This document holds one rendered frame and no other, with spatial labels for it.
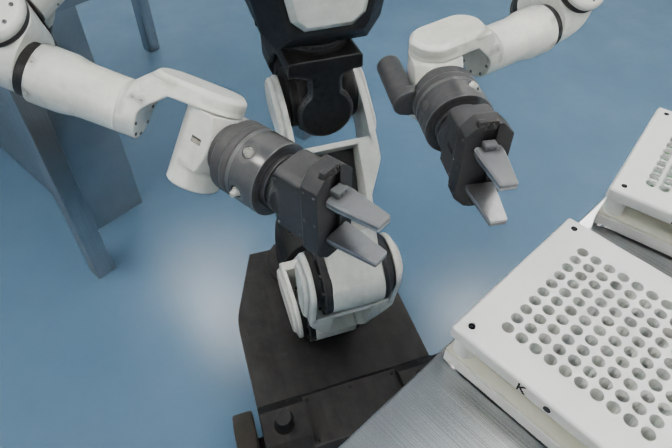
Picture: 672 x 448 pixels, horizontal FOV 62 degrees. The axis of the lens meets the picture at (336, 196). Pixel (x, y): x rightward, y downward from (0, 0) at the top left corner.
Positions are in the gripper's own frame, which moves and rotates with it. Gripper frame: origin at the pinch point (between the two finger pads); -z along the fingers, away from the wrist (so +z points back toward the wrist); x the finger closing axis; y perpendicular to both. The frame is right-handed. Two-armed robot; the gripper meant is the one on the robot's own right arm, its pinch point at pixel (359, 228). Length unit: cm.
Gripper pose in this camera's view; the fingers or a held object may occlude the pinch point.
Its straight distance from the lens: 56.2
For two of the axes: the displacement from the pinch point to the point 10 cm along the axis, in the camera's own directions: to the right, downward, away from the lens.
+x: 0.0, 7.1, 7.0
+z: -7.7, -4.5, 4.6
